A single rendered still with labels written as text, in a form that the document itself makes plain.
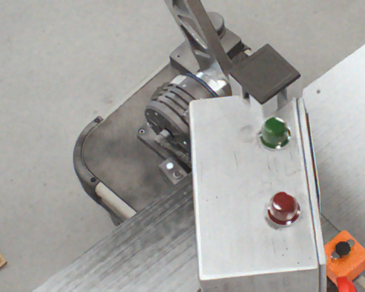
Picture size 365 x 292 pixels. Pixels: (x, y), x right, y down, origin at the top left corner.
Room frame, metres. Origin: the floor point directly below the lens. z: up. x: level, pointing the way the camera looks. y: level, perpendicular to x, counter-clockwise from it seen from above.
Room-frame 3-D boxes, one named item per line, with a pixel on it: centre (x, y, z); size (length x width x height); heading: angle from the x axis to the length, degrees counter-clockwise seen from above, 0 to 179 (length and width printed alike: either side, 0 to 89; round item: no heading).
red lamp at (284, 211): (0.34, -0.02, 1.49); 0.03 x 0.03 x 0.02
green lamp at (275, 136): (0.41, -0.03, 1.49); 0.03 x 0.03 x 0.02
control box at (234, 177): (0.38, -0.01, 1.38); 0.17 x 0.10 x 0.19; 177
